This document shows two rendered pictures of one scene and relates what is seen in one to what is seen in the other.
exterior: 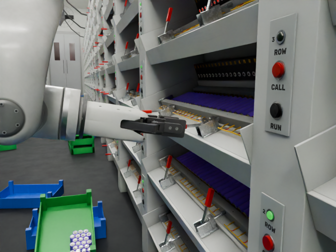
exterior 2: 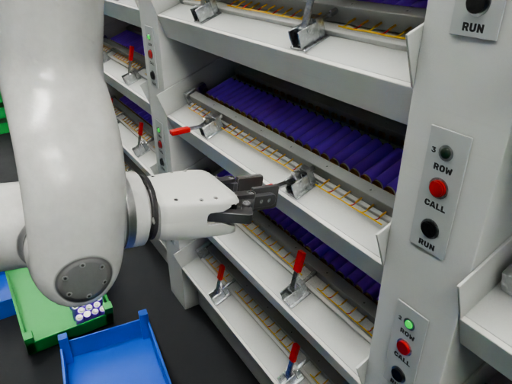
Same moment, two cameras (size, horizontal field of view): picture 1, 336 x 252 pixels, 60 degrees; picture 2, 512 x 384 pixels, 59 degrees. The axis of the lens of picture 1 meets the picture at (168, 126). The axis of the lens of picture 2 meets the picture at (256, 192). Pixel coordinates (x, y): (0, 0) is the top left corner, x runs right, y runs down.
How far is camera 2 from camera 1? 0.24 m
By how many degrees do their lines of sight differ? 24
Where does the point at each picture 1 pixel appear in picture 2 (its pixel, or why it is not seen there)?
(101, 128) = (184, 230)
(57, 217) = not seen: hidden behind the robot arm
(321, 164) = (475, 292)
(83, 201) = not seen: hidden behind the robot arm
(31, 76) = (113, 216)
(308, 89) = (476, 226)
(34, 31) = (102, 146)
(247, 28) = (385, 101)
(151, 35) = not seen: outside the picture
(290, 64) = (456, 190)
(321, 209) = (474, 335)
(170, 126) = (261, 200)
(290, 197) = (438, 316)
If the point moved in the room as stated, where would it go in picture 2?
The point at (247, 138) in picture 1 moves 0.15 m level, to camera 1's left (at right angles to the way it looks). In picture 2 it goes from (383, 241) to (245, 264)
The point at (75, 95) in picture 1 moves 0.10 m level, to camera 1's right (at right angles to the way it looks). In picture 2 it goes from (139, 190) to (232, 179)
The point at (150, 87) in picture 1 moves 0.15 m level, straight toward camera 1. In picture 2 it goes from (170, 74) to (184, 94)
